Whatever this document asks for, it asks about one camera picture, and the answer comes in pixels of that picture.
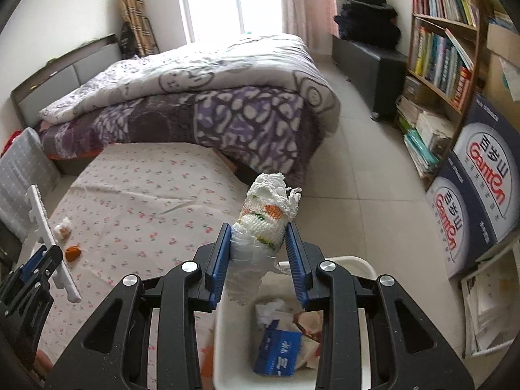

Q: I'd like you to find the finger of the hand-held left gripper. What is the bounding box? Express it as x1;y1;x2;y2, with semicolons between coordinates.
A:
38;245;64;287
18;247;47;284

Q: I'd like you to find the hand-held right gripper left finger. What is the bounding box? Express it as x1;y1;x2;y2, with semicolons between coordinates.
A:
44;223;233;390

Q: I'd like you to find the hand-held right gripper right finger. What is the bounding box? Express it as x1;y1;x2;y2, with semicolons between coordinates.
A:
284;223;476;390

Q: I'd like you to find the white notched foam piece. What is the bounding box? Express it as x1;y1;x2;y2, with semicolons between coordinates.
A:
25;185;82;302

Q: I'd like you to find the white foam fruit net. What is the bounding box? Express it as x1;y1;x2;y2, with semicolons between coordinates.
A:
236;172;303;253

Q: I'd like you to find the white plastic bin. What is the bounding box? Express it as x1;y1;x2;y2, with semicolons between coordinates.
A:
213;255;376;390

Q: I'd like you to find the blue tissue packet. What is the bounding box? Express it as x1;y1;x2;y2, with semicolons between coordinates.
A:
253;327;303;376

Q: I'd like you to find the crumpled white tissue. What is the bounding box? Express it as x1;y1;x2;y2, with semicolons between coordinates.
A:
255;298;287;328

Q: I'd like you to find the red cloth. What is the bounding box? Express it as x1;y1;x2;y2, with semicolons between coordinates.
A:
0;130;25;156

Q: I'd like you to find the purple patterned blanket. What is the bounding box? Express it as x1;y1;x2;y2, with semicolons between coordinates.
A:
38;87;326;183

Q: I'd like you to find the white navy carton red logo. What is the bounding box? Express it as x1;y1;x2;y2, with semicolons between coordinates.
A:
426;152;502;281
451;93;520;261

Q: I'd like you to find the stack of pale booklets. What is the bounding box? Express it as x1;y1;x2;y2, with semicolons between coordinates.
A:
396;77;456;177

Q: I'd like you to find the stack of papers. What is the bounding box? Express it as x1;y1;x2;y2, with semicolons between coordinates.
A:
461;248;520;358

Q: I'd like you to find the grey cartoon print quilt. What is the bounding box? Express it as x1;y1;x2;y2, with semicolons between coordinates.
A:
38;34;342;135

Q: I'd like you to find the black storage bench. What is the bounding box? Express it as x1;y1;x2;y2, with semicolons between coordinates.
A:
331;34;409;120

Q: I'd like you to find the black bag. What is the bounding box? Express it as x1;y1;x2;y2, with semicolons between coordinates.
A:
119;22;141;59

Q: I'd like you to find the black clothing pile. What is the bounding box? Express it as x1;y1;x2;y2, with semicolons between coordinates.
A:
334;0;401;49

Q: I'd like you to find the pink checked panel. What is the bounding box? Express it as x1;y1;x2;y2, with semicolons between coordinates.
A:
325;0;346;35

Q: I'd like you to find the wooden bookshelf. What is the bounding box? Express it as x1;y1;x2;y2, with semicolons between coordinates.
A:
396;0;488;189

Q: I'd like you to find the brown cardboard box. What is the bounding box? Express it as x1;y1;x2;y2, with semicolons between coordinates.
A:
485;20;520;102

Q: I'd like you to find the dark wooden bed frame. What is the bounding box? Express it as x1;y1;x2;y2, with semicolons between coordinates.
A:
10;32;342;188

